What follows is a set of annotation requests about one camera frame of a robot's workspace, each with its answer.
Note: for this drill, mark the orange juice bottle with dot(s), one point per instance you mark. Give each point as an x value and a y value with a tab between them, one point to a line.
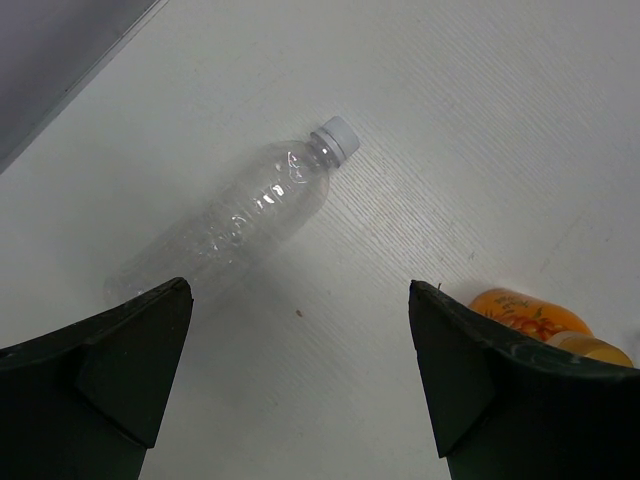
546	322

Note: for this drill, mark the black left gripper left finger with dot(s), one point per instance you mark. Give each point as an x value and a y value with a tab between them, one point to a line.
87	401

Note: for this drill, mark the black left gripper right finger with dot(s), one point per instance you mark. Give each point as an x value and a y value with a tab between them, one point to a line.
505	406

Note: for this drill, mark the clear bottle white cap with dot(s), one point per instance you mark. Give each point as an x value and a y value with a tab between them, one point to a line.
278	190

